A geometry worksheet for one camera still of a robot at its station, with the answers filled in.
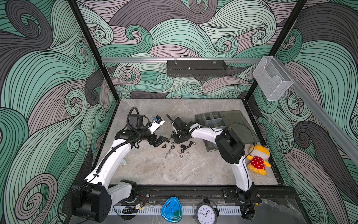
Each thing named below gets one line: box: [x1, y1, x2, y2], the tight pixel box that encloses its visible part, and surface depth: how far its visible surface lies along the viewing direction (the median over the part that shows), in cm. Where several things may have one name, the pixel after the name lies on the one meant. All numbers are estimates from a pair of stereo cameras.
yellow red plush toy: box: [246, 144, 271, 176], surface depth 83 cm
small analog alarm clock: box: [192, 197, 221, 224], surface depth 67 cm
